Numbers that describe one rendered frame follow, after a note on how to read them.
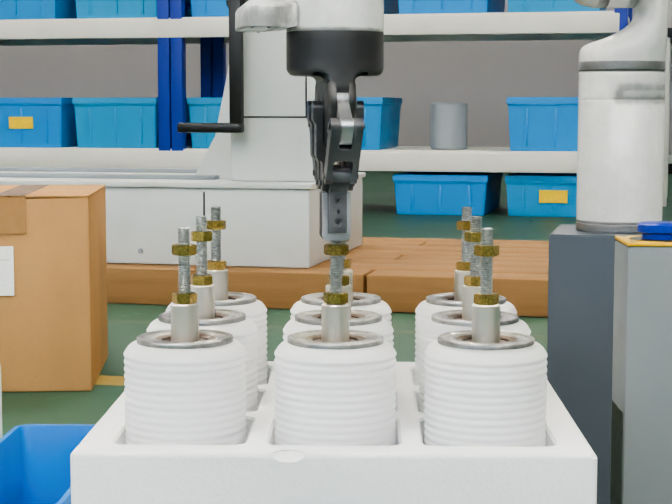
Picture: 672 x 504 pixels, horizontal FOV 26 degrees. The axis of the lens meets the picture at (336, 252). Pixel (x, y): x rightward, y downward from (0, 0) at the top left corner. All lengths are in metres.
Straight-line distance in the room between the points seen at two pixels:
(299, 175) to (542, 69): 6.30
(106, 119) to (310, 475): 5.15
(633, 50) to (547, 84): 7.88
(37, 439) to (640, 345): 0.59
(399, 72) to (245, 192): 6.42
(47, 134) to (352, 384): 5.22
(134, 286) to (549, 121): 2.84
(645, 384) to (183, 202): 2.04
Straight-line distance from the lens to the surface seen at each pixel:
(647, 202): 1.58
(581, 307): 1.56
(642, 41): 1.57
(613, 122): 1.56
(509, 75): 9.47
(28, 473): 1.49
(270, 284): 3.12
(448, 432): 1.12
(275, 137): 3.24
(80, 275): 2.24
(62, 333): 2.26
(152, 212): 3.27
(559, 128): 5.74
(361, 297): 1.39
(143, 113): 6.12
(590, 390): 1.57
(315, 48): 1.10
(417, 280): 3.05
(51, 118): 6.27
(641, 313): 1.32
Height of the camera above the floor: 0.44
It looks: 6 degrees down
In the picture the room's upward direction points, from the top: straight up
